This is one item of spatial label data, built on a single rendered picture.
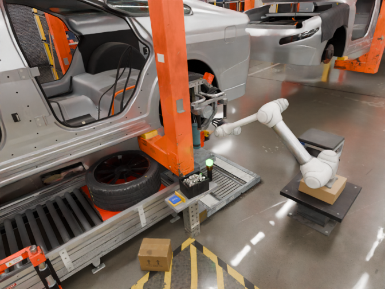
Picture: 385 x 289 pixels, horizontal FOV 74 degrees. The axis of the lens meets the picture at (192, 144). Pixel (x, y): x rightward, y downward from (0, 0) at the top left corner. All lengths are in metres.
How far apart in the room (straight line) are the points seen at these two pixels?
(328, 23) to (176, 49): 3.36
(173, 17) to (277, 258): 1.89
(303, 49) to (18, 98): 3.92
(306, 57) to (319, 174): 2.90
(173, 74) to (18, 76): 0.98
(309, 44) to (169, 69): 3.22
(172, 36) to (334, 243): 2.02
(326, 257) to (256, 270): 0.57
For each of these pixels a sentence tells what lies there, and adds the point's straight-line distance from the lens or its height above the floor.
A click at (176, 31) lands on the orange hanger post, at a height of 1.63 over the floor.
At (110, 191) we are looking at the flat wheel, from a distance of 2.18.
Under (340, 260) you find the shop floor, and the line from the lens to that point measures 2.41.
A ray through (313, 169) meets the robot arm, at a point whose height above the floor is 0.65.
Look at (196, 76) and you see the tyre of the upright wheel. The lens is 2.59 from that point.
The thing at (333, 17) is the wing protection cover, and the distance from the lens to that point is 4.84.
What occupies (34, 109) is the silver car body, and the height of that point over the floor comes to 1.21.
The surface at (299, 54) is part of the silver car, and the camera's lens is 4.65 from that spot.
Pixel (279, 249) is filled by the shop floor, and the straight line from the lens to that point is 2.33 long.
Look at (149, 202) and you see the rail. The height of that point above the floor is 0.37.
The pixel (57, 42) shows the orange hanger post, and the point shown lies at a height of 1.40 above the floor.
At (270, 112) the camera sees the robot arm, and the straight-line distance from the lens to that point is 2.05.
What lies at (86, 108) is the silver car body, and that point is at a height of 0.86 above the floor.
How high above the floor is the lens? 1.78
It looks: 29 degrees down
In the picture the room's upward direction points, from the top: 4 degrees counter-clockwise
